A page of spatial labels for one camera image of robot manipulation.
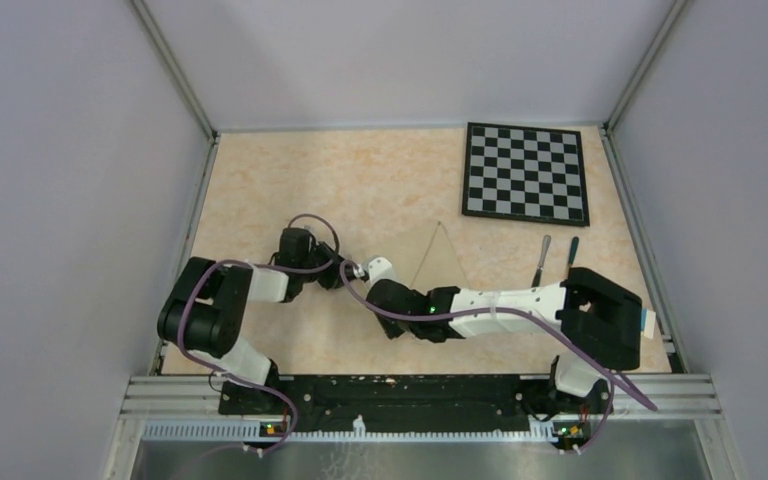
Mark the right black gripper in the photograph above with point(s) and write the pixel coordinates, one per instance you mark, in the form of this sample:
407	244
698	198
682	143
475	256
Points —
390	329

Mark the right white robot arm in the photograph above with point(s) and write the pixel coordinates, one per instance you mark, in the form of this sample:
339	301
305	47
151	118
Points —
596	319

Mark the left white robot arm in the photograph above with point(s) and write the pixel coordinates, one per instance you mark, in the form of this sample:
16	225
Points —
203	314

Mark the silver knife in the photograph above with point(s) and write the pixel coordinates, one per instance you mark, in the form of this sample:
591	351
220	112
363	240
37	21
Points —
545	245

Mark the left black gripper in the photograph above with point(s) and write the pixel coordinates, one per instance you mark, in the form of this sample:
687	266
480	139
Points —
334	277

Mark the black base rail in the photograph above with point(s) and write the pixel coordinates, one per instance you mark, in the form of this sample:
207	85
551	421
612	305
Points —
482	403

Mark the colourful toy blocks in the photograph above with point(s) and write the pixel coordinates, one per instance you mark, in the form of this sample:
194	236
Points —
648	323

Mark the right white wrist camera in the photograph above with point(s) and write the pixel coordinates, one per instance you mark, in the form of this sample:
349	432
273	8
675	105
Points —
374	270

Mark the black white checkerboard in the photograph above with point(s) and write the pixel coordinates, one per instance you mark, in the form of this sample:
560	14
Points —
521	173

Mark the gold spoon green handle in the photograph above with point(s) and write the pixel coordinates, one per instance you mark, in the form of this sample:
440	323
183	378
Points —
573	249

